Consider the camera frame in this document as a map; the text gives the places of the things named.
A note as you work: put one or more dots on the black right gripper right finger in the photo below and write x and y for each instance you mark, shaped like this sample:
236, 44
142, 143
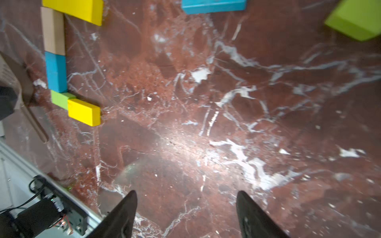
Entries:
253, 221

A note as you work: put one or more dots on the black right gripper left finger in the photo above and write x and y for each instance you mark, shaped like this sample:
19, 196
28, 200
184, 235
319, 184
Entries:
120, 221

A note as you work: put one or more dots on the yellow block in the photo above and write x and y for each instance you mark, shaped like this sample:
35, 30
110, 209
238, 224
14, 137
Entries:
84, 112
87, 10

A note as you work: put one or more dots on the lime green block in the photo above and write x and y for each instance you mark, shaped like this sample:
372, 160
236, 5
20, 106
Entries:
60, 99

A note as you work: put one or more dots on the beige wooden block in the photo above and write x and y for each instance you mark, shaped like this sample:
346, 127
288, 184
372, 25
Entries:
53, 31

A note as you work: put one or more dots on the dark teal block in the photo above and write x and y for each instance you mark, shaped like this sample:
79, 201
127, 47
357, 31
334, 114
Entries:
212, 6

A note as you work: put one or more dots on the left green-lit circuit board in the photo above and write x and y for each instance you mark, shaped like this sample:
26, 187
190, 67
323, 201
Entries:
46, 209

